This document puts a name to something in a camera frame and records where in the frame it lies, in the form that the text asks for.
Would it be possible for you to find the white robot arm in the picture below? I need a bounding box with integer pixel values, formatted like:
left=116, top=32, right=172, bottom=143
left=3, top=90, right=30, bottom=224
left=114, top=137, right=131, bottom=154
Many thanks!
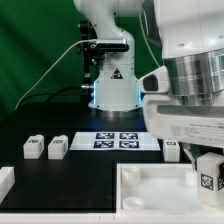
left=141, top=0, right=224, bottom=148

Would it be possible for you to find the white square tabletop panel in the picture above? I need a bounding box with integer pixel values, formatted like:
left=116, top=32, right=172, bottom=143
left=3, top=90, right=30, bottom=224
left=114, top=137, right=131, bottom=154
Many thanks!
left=116, top=164, right=224, bottom=215

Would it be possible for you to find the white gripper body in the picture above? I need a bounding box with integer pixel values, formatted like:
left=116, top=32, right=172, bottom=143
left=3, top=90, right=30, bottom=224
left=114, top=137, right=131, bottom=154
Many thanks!
left=139, top=66, right=224, bottom=148

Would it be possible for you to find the white cable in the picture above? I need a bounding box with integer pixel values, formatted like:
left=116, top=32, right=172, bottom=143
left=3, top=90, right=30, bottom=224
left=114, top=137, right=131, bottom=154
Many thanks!
left=14, top=39, right=98, bottom=111

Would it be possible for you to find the black cable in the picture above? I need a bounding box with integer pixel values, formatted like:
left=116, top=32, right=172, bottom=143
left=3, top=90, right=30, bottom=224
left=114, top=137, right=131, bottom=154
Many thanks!
left=16, top=86, right=88, bottom=109

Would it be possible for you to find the white sheet with tags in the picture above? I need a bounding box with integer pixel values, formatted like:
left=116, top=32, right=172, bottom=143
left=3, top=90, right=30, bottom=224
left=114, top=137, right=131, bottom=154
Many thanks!
left=70, top=132, right=160, bottom=151

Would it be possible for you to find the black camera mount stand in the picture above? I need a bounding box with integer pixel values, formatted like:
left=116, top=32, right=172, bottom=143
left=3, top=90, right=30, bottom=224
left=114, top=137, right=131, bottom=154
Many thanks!
left=77, top=20, right=105, bottom=89

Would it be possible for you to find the white L-shaped obstacle fence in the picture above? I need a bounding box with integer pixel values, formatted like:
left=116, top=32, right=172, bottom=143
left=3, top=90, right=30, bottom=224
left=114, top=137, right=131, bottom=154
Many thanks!
left=0, top=166, right=224, bottom=224

